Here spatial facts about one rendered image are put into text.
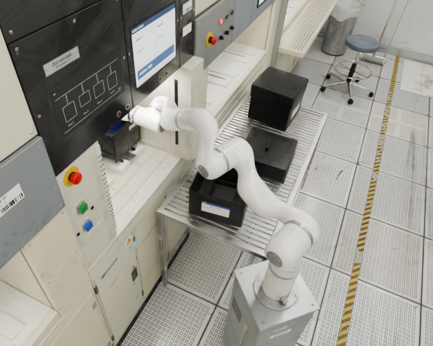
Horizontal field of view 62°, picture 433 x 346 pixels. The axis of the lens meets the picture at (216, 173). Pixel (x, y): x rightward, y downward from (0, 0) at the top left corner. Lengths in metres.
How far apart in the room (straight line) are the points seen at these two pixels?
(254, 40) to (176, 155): 1.45
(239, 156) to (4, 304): 1.02
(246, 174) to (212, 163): 0.14
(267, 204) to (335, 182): 2.03
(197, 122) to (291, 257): 0.57
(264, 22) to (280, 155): 1.30
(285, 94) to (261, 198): 1.11
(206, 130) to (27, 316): 0.93
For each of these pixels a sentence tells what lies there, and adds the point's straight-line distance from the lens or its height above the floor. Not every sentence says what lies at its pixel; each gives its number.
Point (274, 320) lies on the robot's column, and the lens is 1.57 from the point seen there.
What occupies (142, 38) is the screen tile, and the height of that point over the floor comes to 1.63.
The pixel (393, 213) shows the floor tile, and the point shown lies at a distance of 3.25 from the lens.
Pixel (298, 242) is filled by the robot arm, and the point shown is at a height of 1.18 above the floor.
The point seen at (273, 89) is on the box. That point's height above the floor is 1.01.
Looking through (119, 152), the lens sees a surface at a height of 0.99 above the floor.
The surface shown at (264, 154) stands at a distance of 2.02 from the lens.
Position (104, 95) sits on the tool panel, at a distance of 1.20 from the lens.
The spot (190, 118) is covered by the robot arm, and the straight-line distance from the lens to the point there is 1.33.
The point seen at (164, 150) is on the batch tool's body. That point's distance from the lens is 1.96.
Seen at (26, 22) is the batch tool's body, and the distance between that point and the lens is 0.95.
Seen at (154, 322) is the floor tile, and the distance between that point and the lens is 2.36.
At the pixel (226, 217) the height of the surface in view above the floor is 0.81.
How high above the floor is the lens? 2.17
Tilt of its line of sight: 45 degrees down
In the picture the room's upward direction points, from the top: 5 degrees clockwise
